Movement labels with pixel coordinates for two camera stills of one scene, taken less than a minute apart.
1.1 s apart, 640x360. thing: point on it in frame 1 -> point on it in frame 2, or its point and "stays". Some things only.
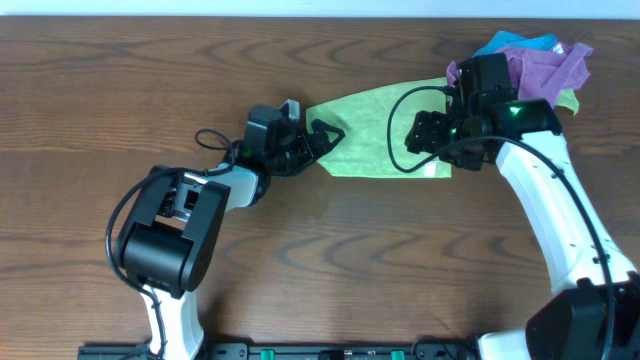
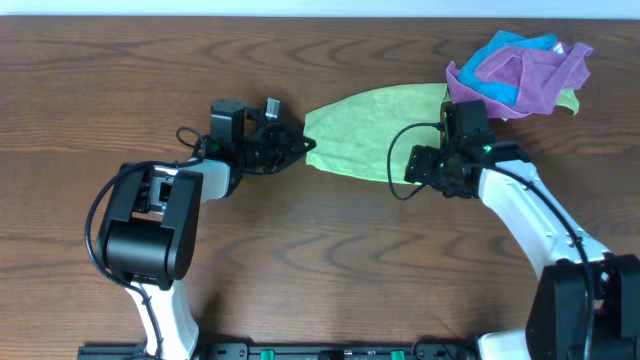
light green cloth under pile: (567, 99) stays
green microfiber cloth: (364, 149) stays
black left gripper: (313, 151) -> (282, 139)
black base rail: (294, 351) stays
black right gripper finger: (429, 133) -> (426, 165)
